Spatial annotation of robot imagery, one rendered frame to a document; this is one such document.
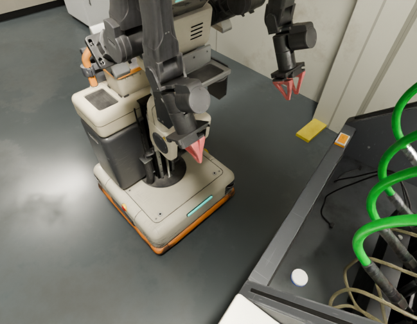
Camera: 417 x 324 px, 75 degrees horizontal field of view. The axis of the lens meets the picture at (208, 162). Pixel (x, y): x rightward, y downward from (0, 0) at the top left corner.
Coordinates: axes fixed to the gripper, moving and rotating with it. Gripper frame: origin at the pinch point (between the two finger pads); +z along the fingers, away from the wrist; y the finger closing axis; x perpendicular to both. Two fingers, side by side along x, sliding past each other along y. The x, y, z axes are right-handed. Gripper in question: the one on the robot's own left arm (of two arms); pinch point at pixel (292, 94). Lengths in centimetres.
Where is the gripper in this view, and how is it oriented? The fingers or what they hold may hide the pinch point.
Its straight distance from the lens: 99.9
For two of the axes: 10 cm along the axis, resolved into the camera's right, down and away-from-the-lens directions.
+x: -6.2, -1.9, 7.6
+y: 7.2, -5.2, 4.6
